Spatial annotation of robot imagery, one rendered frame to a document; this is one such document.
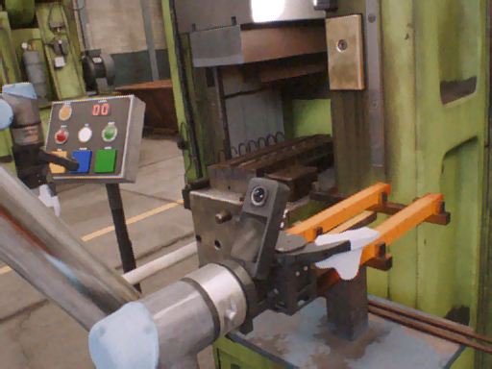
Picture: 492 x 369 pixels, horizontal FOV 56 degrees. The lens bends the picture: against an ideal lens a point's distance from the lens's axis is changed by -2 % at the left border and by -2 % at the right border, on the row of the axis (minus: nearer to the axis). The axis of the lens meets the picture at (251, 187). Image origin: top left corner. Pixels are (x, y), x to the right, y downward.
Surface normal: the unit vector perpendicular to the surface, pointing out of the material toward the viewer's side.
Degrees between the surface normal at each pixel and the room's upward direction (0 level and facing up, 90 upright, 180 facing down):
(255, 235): 60
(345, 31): 90
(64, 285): 92
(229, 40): 90
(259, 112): 90
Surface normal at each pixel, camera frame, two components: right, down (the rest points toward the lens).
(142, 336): 0.44, -0.50
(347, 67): -0.69, 0.28
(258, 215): -0.63, -0.23
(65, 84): 0.61, -0.03
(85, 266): 0.76, -0.30
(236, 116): 0.72, 0.13
